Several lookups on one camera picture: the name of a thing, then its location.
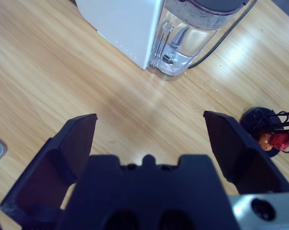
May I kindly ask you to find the black power cable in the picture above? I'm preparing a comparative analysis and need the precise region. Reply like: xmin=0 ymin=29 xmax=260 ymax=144
xmin=189 ymin=0 xmax=258 ymax=69

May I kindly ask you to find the clear water tank grey lid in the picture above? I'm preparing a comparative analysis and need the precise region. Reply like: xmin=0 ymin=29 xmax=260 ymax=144
xmin=148 ymin=0 xmax=248 ymax=81

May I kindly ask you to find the black wire capsule holder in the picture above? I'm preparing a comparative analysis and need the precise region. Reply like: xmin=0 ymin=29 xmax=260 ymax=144
xmin=240 ymin=107 xmax=289 ymax=158

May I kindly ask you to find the orange coffee capsule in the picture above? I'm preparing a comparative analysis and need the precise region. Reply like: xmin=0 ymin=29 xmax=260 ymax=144
xmin=258 ymin=133 xmax=274 ymax=151

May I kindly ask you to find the red coffee capsule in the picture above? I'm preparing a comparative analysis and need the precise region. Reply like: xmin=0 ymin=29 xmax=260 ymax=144
xmin=270 ymin=131 xmax=289 ymax=152

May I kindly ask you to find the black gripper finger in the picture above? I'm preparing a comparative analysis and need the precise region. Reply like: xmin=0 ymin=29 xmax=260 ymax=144
xmin=0 ymin=114 xmax=98 ymax=227
xmin=203 ymin=110 xmax=289 ymax=195

